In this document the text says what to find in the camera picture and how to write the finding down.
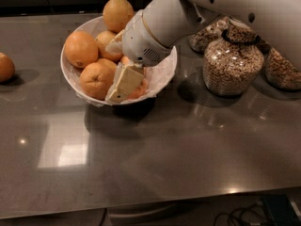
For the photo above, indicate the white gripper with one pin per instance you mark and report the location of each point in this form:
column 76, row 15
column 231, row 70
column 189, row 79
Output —
column 140, row 43

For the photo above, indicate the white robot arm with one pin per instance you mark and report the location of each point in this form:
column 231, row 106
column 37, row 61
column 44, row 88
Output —
column 276, row 21

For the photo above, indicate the small hidden orange in bowl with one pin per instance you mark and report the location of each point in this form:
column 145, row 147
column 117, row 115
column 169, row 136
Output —
column 108, row 63

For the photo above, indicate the centre orange in bowl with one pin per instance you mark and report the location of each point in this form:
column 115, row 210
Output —
column 102, row 41

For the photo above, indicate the front left orange in bowl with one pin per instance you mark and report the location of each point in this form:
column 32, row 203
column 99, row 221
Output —
column 96, row 80

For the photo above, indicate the front right orange in bowl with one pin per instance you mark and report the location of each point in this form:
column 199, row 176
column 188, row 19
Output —
column 140, row 91

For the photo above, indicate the white paper bowl liner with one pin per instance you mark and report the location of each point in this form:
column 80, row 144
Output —
column 160, row 74

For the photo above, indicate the white bowl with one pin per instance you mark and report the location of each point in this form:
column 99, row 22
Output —
column 72, row 76

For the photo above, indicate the top orange in bowl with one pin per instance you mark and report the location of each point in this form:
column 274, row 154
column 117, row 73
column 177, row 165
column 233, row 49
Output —
column 116, row 14

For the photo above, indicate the back left glass cereal jar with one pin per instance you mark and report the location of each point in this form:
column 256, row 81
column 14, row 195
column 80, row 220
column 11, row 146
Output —
column 199, row 41

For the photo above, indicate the glass cereal jar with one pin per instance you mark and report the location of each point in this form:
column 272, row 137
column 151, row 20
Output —
column 281, row 73
column 233, row 61
column 199, row 41

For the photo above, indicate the front glass cereal jar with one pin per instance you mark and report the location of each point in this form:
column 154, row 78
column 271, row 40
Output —
column 233, row 61

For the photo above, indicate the orange on table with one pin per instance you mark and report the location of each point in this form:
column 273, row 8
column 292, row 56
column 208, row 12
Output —
column 7, row 68

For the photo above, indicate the back right glass cereal jar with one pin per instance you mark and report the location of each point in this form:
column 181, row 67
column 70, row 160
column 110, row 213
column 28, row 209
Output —
column 281, row 73

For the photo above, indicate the black power adapter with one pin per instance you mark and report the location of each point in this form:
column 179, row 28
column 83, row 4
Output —
column 280, row 210

